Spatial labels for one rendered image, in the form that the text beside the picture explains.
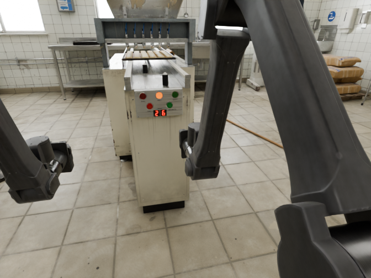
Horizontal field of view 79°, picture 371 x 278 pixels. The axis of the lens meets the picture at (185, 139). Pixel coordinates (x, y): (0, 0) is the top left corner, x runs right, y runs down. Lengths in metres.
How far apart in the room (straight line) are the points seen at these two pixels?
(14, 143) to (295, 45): 0.50
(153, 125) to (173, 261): 0.73
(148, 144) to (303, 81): 1.09
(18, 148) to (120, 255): 0.99
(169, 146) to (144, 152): 0.14
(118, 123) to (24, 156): 1.44
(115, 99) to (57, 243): 1.06
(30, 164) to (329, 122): 0.54
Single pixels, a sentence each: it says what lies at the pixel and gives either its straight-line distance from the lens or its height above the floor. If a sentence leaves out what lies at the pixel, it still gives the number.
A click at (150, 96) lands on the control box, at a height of 0.81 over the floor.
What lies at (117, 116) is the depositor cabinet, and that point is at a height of 0.46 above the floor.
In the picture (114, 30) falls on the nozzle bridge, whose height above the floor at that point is 1.10.
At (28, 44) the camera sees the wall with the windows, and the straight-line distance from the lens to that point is 5.25.
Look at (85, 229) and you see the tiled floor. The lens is 1.61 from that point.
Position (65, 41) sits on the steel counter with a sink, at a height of 0.91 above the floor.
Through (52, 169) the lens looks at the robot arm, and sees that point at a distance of 0.68.
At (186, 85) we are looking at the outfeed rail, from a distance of 1.15.
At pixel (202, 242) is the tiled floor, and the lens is 1.43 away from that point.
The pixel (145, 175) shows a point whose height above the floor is 0.32.
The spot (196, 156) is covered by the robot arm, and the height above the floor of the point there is 0.82.
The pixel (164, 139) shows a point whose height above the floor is 0.55.
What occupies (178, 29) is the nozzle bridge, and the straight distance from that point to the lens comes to 1.93.
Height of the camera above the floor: 1.10
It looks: 26 degrees down
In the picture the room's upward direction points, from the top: straight up
